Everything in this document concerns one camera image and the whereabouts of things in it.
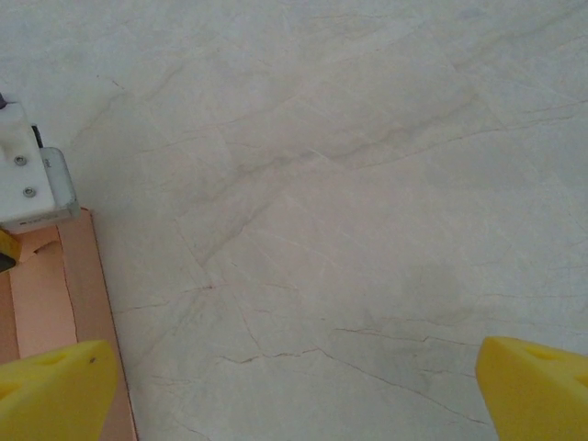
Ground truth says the orange paper box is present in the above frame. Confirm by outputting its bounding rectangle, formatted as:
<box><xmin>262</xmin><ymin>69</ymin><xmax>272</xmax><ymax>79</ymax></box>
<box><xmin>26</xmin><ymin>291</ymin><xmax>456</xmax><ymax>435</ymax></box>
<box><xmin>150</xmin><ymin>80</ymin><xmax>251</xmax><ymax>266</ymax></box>
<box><xmin>0</xmin><ymin>207</ymin><xmax>139</xmax><ymax>441</ymax></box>

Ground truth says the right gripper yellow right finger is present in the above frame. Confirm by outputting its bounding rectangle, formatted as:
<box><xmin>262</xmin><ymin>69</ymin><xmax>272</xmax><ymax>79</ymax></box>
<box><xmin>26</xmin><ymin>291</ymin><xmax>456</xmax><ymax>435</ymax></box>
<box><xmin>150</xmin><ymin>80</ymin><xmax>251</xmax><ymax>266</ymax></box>
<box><xmin>474</xmin><ymin>335</ymin><xmax>588</xmax><ymax>441</ymax></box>

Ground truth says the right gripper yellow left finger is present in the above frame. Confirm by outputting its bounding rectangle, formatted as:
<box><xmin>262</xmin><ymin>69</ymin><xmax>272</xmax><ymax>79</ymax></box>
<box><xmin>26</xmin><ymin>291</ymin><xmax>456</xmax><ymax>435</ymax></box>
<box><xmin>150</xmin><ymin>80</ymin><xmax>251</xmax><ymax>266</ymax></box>
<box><xmin>0</xmin><ymin>338</ymin><xmax>119</xmax><ymax>441</ymax></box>

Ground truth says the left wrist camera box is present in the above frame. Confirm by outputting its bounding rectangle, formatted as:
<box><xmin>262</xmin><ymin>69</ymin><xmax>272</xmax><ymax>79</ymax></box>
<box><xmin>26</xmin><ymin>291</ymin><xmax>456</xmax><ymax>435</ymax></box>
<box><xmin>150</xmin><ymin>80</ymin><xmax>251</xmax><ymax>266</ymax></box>
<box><xmin>0</xmin><ymin>98</ymin><xmax>82</xmax><ymax>230</ymax></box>

